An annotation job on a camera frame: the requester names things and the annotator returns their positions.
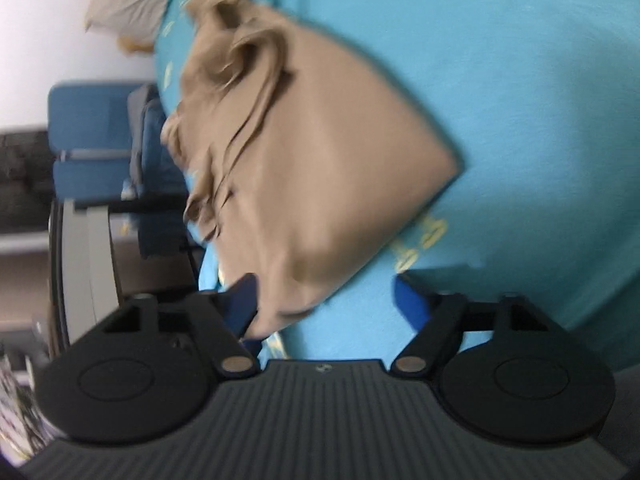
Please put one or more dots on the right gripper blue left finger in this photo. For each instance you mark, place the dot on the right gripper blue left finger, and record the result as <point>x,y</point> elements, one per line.
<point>219,321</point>

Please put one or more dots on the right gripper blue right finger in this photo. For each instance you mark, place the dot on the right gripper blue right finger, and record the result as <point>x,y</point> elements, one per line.
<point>435,318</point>

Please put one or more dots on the tan t-shirt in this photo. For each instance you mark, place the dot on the tan t-shirt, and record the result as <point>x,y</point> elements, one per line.
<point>305,160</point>

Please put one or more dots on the white desk with dark top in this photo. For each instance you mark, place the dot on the white desk with dark top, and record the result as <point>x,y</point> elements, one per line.
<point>83,285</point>

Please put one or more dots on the blue covered chair near bed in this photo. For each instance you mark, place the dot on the blue covered chair near bed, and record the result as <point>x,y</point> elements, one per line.
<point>89,135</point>

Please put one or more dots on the grey folded cloth on chair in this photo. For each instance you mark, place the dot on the grey folded cloth on chair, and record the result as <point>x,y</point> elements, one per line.
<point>137,102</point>

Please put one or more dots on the turquoise patterned bed sheet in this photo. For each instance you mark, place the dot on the turquoise patterned bed sheet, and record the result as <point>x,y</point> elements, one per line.
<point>541,98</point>

